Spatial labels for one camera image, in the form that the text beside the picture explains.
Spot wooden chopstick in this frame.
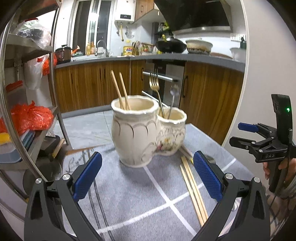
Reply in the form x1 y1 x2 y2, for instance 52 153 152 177
119 72 131 110
179 145 194 164
110 70 125 110
180 156 208 226

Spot silver flower-end spoon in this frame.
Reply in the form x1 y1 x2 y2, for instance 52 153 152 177
168 84 179 119

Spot gold fork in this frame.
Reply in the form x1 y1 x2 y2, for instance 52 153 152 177
149 73 165 118

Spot kitchen faucet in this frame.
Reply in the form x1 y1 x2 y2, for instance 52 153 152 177
95 40 109 57

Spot person right hand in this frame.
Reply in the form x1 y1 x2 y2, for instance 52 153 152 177
262 157 296 183

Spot wooden base cabinets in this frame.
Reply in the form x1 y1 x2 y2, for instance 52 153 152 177
55 60 244 144

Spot built-in steel oven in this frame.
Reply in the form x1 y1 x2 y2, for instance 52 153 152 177
141 59 185 108

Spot cream ceramic double utensil holder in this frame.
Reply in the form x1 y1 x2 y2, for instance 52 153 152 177
111 95 187 168

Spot stainless steel shelf rack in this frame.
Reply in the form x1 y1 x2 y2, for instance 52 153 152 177
1 1 63 216

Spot grey striped table mat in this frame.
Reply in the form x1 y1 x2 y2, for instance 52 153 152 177
62 124 253 240

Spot red plastic bag on shelf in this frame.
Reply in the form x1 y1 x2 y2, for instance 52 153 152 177
11 101 54 135

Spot black wok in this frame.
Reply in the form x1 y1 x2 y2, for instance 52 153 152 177
156 35 187 53

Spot red lid plastic container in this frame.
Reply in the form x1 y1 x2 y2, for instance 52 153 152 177
6 80 27 106

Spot black range hood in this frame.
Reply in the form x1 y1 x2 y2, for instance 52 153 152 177
154 0 233 34

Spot yellow oil bottle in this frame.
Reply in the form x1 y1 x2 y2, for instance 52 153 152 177
123 39 133 56

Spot red hanging plastic bag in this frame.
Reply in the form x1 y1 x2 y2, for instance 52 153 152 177
42 55 57 76

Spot white hanging plastic bag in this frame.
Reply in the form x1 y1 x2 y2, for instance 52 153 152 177
23 54 49 90

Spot electric pressure cooker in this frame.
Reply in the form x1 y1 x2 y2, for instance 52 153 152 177
55 44 72 64

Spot white water heater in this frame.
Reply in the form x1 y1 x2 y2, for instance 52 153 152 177
113 0 137 23

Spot clear bag on shelf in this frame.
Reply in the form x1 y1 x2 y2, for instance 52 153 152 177
13 18 52 48

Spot window with metal frame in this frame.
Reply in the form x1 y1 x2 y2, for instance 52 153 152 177
69 1 114 56

